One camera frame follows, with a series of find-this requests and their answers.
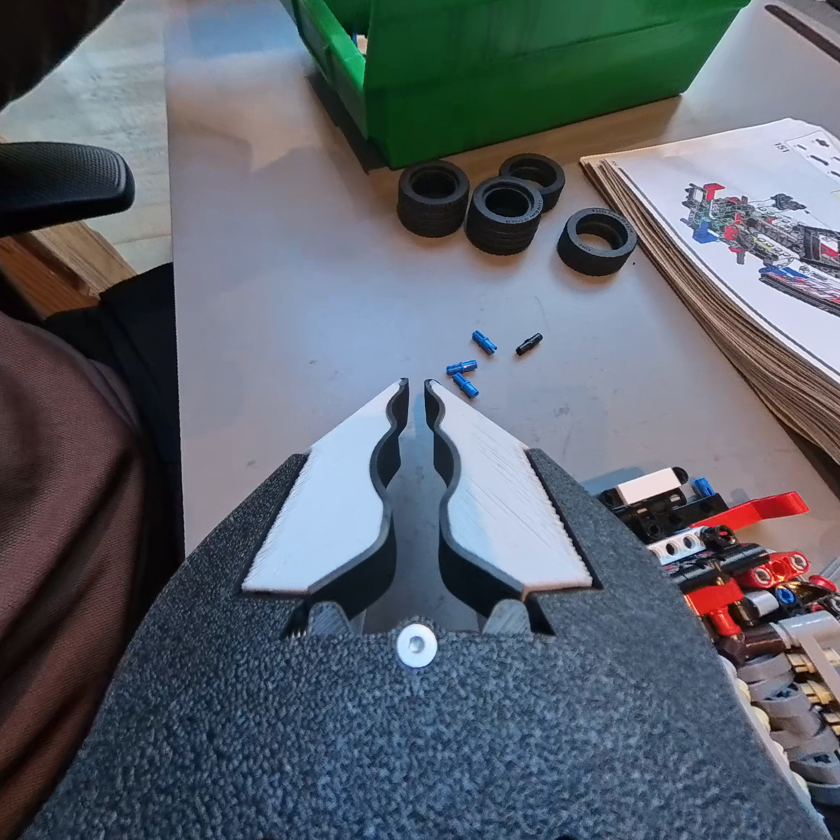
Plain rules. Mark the green plastic bin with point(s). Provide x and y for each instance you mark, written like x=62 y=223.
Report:
x=525 y=65

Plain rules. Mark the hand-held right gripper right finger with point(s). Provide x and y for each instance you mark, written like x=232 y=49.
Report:
x=512 y=518

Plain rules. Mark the pile of brick parts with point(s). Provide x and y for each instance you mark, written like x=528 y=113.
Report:
x=360 y=41

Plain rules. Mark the grey desk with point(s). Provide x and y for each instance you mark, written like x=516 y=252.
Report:
x=295 y=295

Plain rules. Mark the black chair armrest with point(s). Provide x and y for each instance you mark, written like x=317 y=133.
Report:
x=59 y=184

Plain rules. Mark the wooden cabinet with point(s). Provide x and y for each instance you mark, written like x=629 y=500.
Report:
x=65 y=275

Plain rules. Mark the brick model race car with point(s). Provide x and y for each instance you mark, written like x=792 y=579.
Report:
x=722 y=571

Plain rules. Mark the person's black trousers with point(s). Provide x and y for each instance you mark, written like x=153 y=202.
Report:
x=144 y=394

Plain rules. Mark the blue brick connector pin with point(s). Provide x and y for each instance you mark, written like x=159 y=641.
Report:
x=461 y=368
x=484 y=342
x=466 y=386

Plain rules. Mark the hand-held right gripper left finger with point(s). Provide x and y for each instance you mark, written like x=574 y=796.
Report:
x=315 y=525

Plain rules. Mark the black rubber tyre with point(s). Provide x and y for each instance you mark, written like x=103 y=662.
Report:
x=433 y=210
x=548 y=180
x=502 y=229
x=594 y=253

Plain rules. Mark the open instruction booklet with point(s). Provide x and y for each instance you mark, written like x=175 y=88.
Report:
x=754 y=157

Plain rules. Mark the black brick connector pin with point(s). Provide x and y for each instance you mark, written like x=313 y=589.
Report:
x=529 y=344

